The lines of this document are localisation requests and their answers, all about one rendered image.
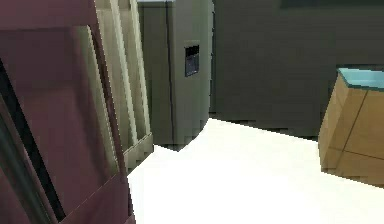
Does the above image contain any grey fridge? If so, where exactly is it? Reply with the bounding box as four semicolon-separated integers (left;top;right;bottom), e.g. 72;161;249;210
137;0;216;152

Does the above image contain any brown cupboard with blue top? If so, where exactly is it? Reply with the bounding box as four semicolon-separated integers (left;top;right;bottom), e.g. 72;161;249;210
317;67;384;186

